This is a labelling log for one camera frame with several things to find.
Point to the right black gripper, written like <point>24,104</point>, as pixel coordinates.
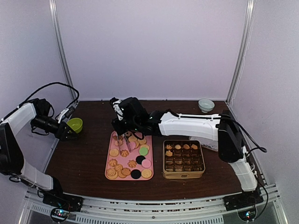
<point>120,131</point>

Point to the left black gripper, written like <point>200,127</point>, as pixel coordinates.
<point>61,133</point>

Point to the leaf cookie second row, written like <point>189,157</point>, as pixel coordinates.
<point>169,153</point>

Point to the metal serving tongs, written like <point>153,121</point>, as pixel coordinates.
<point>124,138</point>

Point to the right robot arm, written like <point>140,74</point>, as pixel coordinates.
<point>221,128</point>

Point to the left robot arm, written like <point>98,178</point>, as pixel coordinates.
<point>17,146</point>

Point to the green plastic bowl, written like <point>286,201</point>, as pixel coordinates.
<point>76,124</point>

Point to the beige round biscuit top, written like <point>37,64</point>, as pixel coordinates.
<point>132,139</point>

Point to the beige round biscuit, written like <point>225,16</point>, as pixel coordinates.
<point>142,141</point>
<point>132,139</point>
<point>145,146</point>

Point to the pink sandwich cookie upper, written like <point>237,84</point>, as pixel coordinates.
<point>133,145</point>

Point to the pink sandwich cookie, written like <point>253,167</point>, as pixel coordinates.
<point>146,163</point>
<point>133,145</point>

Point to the pink plastic tray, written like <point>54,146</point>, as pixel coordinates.
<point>120,162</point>

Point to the green sandwich cookie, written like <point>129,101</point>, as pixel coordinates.
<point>143,151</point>

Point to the black sandwich cookie upper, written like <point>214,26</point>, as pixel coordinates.
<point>139,159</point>

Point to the black sandwich cookie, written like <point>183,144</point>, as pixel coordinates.
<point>139,159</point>
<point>135,174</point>

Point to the pink sandwich cookie lower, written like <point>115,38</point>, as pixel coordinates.
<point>146,163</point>

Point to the black sandwich cookie lower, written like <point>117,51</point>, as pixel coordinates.
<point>135,174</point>

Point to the beige round biscuit corner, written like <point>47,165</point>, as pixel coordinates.
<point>146,173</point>

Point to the gold cookie tin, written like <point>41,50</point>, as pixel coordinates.
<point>185,163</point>

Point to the pale ceramic bowl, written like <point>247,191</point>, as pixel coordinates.
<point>206,105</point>

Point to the silver tin lid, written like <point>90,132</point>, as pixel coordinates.
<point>207,143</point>

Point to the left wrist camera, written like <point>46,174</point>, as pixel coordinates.
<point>65,114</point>

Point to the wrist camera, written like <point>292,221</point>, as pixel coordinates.
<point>65,114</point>
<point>115,102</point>

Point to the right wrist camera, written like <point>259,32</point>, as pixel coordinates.
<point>115,102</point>

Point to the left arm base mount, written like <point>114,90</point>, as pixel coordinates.
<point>62,207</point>

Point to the left aluminium frame post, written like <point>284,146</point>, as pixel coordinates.
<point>62,55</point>

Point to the aluminium frame post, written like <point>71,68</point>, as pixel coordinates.
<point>247,28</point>
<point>62,55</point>

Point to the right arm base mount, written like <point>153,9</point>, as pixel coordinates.
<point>245,205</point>

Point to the right aluminium frame post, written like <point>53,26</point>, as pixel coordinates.
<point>247,28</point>

